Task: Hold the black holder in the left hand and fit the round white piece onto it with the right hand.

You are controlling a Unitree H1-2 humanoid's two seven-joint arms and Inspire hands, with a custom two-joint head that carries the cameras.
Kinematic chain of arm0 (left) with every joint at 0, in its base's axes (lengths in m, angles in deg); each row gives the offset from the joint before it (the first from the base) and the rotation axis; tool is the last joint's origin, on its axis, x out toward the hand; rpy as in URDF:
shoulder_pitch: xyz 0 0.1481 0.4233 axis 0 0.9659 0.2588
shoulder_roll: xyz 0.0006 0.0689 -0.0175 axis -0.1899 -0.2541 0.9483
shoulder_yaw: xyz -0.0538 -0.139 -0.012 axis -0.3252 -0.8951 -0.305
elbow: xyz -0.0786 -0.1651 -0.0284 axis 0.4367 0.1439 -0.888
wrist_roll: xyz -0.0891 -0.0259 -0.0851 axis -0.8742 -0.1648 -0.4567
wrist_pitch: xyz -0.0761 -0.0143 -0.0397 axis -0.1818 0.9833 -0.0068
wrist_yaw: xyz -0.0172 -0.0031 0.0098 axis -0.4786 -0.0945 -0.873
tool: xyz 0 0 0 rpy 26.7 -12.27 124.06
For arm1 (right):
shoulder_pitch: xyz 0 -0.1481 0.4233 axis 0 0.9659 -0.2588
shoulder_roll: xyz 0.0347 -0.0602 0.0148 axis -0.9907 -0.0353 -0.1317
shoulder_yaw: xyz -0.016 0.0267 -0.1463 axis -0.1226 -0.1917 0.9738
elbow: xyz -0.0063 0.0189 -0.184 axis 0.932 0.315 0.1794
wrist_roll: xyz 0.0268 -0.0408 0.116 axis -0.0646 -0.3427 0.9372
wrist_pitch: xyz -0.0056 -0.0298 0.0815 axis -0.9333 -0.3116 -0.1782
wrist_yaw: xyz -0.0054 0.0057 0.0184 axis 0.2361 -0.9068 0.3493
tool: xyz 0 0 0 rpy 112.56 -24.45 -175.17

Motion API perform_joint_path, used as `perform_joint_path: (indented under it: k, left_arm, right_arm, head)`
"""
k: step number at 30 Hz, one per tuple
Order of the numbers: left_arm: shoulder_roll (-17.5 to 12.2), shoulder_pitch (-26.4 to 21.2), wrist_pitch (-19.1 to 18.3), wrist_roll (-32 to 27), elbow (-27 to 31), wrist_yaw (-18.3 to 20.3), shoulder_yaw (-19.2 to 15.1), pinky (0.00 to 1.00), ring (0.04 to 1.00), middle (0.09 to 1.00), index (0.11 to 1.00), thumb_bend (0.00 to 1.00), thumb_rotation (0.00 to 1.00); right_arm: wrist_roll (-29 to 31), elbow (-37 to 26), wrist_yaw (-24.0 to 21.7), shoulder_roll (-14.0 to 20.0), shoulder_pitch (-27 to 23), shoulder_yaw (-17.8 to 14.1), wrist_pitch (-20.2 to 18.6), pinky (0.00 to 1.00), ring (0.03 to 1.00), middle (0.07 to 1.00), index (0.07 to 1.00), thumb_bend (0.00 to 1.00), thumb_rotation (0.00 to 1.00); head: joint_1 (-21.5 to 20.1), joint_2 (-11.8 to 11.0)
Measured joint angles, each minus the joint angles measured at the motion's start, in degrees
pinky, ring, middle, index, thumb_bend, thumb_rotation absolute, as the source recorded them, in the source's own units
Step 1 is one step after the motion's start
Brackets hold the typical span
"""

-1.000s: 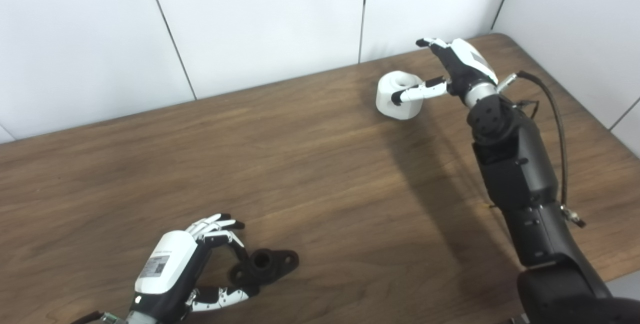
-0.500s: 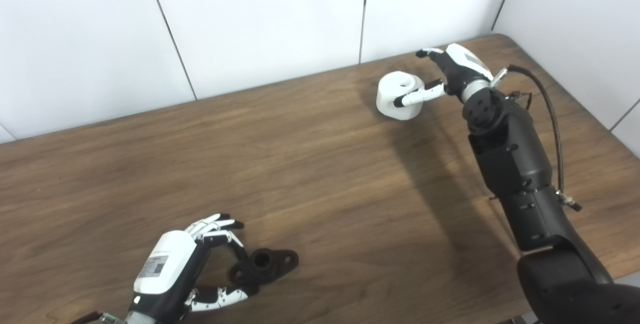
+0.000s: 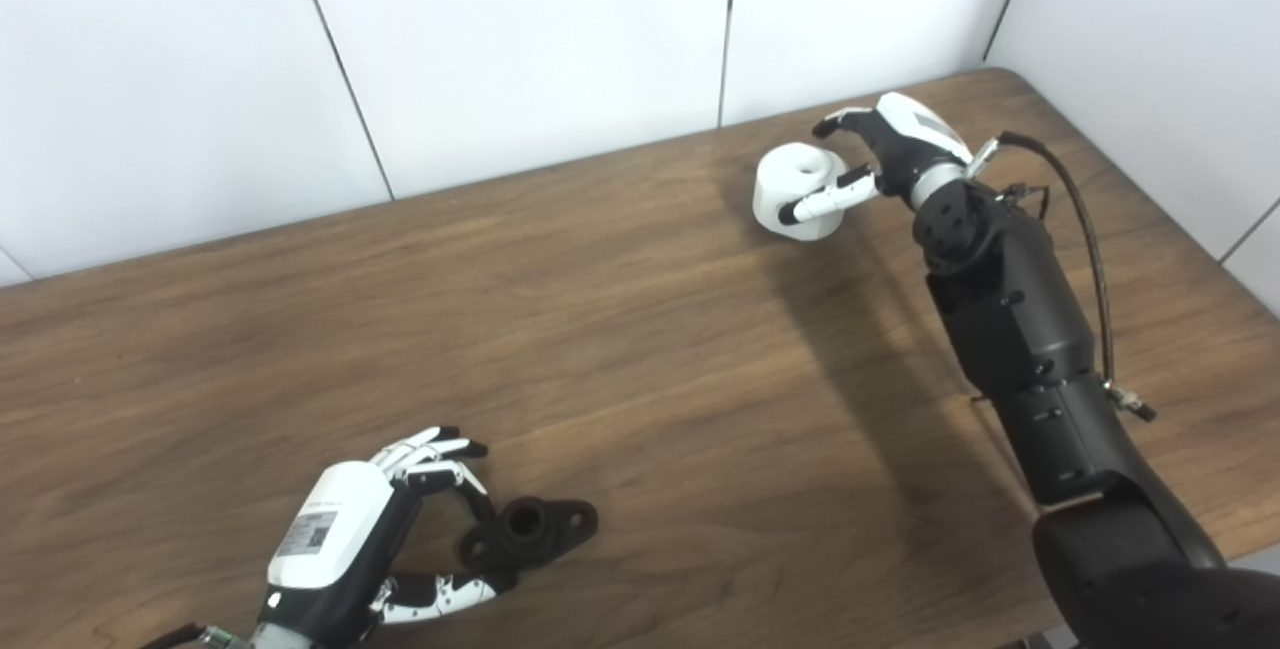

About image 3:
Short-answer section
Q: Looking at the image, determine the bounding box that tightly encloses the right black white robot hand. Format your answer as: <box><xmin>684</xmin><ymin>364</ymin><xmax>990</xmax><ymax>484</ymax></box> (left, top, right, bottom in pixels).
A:
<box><xmin>778</xmin><ymin>92</ymin><xmax>976</xmax><ymax>228</ymax></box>

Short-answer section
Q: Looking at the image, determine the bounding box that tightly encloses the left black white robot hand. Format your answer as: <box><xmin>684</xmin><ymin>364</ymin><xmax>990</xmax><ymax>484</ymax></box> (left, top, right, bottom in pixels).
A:
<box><xmin>255</xmin><ymin>425</ymin><xmax>521</xmax><ymax>649</ymax></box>

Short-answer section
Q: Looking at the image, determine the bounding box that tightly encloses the round white plastic piece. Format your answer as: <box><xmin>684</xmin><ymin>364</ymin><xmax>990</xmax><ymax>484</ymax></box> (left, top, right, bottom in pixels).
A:
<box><xmin>752</xmin><ymin>142</ymin><xmax>851</xmax><ymax>243</ymax></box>

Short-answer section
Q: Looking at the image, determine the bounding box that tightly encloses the black plastic holder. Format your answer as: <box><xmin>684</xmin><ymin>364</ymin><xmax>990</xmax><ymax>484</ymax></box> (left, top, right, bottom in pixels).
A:
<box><xmin>458</xmin><ymin>497</ymin><xmax>600</xmax><ymax>573</ymax></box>

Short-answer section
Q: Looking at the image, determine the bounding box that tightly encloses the thin right arm wire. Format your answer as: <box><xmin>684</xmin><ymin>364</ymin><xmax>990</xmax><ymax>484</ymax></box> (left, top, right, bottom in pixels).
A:
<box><xmin>995</xmin><ymin>182</ymin><xmax>1053</xmax><ymax>225</ymax></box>

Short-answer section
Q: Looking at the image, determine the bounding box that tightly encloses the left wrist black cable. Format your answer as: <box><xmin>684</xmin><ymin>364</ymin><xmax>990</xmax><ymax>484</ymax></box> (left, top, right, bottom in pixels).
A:
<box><xmin>140</xmin><ymin>623</ymin><xmax>226</xmax><ymax>649</ymax></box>

